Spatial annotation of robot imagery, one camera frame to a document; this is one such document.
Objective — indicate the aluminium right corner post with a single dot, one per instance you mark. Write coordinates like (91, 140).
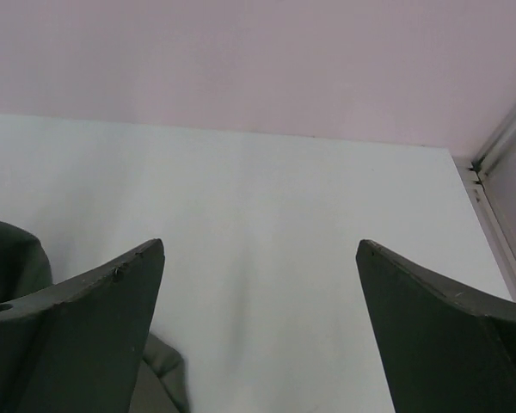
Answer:
(500, 142)

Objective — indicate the dark grey t shirt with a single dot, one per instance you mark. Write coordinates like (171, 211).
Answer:
(161, 380)

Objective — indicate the aluminium right side rail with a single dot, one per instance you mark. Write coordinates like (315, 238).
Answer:
(491, 221)

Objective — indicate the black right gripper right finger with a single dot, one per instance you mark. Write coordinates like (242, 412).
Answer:
(444, 346)

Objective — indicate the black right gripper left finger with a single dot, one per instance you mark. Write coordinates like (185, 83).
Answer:
(76, 346)

